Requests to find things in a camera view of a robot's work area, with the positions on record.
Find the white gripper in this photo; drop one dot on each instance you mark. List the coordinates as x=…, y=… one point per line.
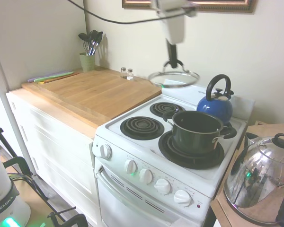
x=174, y=26

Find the glass pot lid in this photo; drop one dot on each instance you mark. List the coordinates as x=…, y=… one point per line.
x=172, y=80

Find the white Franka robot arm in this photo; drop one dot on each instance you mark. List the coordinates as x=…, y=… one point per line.
x=4, y=201

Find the black cooking pot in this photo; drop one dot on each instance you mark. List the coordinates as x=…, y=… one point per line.
x=191, y=139

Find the glass salt shaker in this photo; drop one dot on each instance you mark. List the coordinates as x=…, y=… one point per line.
x=130, y=75

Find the glass pepper shaker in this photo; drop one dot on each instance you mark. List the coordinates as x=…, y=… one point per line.
x=123, y=73

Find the small black coil burner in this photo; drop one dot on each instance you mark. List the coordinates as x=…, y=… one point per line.
x=166, y=108

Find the gold framed painting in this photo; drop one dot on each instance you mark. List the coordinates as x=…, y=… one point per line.
x=215, y=6

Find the blue whistling kettle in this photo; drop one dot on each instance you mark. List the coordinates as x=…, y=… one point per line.
x=214, y=108

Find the medium black coil burner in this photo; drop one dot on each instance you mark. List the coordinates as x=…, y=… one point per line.
x=142, y=127

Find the black slotted spatula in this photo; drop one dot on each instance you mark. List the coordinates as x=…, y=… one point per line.
x=93, y=35

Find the large wooden cutting board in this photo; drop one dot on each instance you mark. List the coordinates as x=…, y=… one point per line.
x=97, y=94

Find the green utensil cup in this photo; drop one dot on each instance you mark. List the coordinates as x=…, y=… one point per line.
x=87, y=62

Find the black coil burner under kettle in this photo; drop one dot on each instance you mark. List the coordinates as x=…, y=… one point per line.
x=228, y=124

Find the black kitchen utensils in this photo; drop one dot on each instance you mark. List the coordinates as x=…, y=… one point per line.
x=82, y=36

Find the large black coil burner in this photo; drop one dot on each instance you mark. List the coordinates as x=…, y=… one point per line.
x=191, y=160

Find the orange cutting mat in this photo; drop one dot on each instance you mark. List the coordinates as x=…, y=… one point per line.
x=61, y=78

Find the green cutting mat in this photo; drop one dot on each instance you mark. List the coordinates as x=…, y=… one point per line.
x=59, y=75

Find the big white oven knob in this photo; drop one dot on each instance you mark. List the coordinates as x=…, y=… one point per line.
x=106, y=151

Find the white burner knob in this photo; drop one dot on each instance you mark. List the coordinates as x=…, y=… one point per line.
x=182, y=197
x=145, y=176
x=130, y=166
x=162, y=186

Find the colourful flat utensils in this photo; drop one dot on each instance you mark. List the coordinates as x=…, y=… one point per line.
x=38, y=78

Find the shiny steel kettle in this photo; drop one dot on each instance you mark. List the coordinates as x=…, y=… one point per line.
x=253, y=179

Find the white counter cabinet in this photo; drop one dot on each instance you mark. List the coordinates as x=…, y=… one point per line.
x=61, y=153

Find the white electric stove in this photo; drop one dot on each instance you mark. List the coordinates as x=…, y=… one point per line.
x=123, y=203

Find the black tripod stand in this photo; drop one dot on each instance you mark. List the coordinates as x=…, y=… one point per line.
x=7, y=144

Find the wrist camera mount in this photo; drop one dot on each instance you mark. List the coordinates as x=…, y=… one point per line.
x=190, y=11

